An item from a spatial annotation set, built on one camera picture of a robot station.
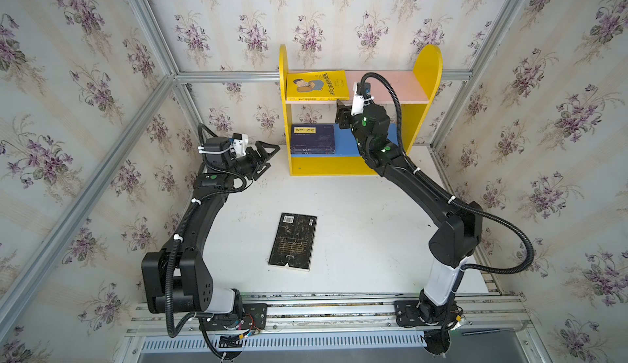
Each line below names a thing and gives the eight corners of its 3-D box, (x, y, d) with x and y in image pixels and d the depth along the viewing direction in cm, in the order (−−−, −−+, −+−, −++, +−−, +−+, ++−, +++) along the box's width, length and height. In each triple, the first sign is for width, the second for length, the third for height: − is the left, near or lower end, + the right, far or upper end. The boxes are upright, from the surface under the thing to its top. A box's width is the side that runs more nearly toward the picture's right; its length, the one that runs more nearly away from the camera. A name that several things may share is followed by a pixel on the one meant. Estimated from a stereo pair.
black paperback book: (267, 265, 85) (266, 262, 83) (281, 213, 98) (280, 210, 96) (309, 271, 84) (309, 269, 82) (317, 218, 97) (317, 215, 95)
